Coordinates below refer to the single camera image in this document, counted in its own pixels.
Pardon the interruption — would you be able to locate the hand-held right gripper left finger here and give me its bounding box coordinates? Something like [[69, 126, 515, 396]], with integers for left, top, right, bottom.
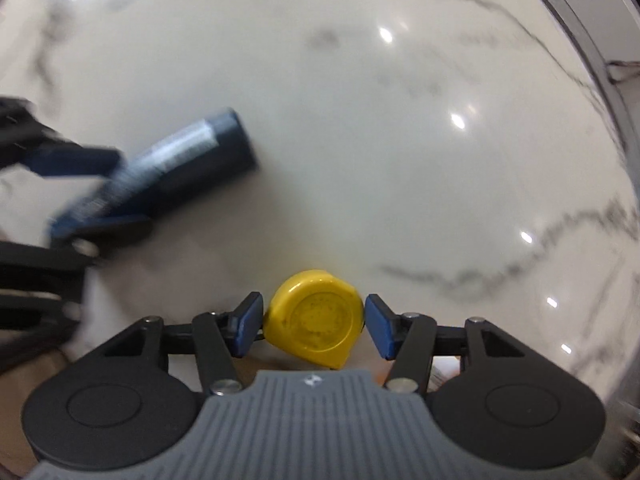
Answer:
[[102, 290, 265, 395]]

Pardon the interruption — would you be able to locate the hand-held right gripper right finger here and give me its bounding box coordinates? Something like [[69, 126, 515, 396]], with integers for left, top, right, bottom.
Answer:
[[363, 293, 547, 394]]

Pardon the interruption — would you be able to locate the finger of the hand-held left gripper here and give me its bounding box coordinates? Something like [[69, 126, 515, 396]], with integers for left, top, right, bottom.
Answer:
[[0, 212, 154, 291], [0, 97, 122, 181]]

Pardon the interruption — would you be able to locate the yellow tape measure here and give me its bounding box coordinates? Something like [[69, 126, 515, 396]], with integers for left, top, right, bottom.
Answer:
[[262, 269, 365, 371]]

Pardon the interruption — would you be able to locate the dark blue tube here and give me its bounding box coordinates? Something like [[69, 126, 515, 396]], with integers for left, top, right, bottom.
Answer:
[[50, 107, 259, 239]]

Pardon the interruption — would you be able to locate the small white orange bottle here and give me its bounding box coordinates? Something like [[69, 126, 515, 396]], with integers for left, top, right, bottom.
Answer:
[[429, 355, 464, 392]]

